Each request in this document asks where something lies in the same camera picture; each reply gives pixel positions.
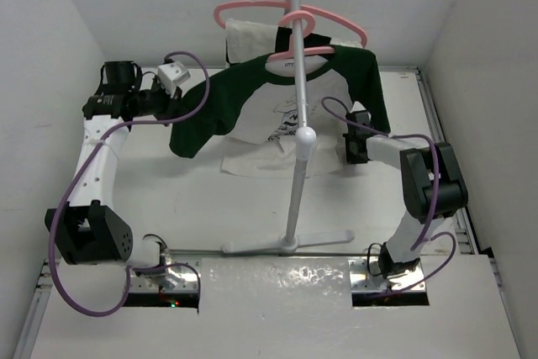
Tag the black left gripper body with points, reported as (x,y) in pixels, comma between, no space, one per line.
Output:
(155,101)

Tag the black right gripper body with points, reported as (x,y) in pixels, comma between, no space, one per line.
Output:
(351,158)

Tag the white and green t shirt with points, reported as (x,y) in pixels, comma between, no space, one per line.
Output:
(256,106)

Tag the pink plastic hanger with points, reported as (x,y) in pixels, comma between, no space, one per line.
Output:
(303,24)

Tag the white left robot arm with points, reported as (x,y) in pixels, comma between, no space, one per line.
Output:
(89,231)

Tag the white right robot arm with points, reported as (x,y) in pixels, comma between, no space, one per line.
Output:
(433,186)

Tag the pink hanger with towel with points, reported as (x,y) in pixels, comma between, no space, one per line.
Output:
(292,9)

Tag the grey clothes rack stand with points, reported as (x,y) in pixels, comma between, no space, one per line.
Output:
(305,138)

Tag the black white checkered towel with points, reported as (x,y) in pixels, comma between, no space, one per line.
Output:
(246,41)

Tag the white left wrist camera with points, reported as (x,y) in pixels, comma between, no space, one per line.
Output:
(172,75)

